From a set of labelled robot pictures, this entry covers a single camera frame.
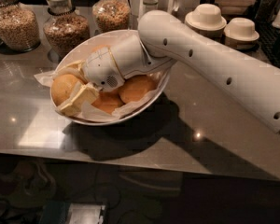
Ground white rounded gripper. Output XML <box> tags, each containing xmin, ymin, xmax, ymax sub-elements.
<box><xmin>54</xmin><ymin>47</ymin><xmax>125</xmax><ymax>117</ymax></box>

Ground yellowish orange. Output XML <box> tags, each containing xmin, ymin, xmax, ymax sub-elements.
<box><xmin>50</xmin><ymin>74</ymin><xmax>84</xmax><ymax>105</ymax></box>

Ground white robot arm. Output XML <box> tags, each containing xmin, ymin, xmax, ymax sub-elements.
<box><xmin>60</xmin><ymin>10</ymin><xmax>280</xmax><ymax>135</ymax></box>

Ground white oval bowl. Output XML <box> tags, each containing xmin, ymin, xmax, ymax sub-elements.
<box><xmin>49</xmin><ymin>29</ymin><xmax>172</xmax><ymax>127</ymax></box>

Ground white paper liner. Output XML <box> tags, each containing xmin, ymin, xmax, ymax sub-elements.
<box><xmin>35</xmin><ymin>63</ymin><xmax>170</xmax><ymax>125</ymax></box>

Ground orange front centre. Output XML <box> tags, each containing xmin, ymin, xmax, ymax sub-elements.
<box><xmin>91</xmin><ymin>90</ymin><xmax>124</xmax><ymax>114</ymax></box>

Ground orange top right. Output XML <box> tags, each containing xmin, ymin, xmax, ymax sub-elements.
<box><xmin>91</xmin><ymin>45</ymin><xmax>108</xmax><ymax>52</ymax></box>

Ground orange right front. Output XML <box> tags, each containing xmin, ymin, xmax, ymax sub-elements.
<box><xmin>119</xmin><ymin>75</ymin><xmax>156</xmax><ymax>104</ymax></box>

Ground glass jar of granola middle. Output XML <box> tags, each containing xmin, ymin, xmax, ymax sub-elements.
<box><xmin>43</xmin><ymin>0</ymin><xmax>90</xmax><ymax>58</ymax></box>

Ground glass jar of cereal right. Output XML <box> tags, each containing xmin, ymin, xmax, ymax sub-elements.
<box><xmin>92</xmin><ymin>0</ymin><xmax>131</xmax><ymax>33</ymax></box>

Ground glass jar of cereal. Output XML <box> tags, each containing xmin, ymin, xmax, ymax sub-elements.
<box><xmin>0</xmin><ymin>0</ymin><xmax>40</xmax><ymax>52</ymax></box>
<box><xmin>92</xmin><ymin>0</ymin><xmax>131</xmax><ymax>33</ymax></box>

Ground glass jar of cereal left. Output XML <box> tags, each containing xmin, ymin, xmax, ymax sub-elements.
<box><xmin>0</xmin><ymin>0</ymin><xmax>40</xmax><ymax>52</ymax></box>

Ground grey box under table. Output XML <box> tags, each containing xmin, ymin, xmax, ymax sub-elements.
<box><xmin>40</xmin><ymin>201</ymin><xmax>111</xmax><ymax>224</ymax></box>

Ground tall stack paper bowls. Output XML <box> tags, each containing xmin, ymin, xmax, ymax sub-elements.
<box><xmin>184</xmin><ymin>4</ymin><xmax>227</xmax><ymax>39</ymax></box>

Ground short stack paper bowls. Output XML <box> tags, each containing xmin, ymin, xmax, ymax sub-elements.
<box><xmin>223</xmin><ymin>18</ymin><xmax>259</xmax><ymax>49</ymax></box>

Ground dark glass jar right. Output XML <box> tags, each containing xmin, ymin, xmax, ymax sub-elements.
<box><xmin>255</xmin><ymin>0</ymin><xmax>280</xmax><ymax>22</ymax></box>

